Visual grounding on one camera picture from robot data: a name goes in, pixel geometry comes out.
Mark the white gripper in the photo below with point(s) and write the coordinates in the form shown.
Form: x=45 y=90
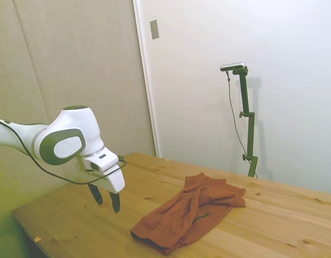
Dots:
x=113 y=181

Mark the rust orange shorts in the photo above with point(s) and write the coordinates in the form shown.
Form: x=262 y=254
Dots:
x=192 y=212

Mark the small yellow tape scrap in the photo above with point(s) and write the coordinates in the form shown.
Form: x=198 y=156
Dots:
x=37 y=238

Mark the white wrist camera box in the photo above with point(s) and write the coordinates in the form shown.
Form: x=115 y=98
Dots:
x=102 y=160

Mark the white door frame trim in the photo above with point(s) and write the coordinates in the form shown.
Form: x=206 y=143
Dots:
x=146 y=80

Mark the dark green camera stand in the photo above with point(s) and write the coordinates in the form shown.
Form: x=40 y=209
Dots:
x=248 y=118

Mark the grey wall plate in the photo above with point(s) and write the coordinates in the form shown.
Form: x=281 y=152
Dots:
x=154 y=29

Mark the silver exterior camera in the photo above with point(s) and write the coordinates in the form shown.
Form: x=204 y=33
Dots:
x=232 y=65

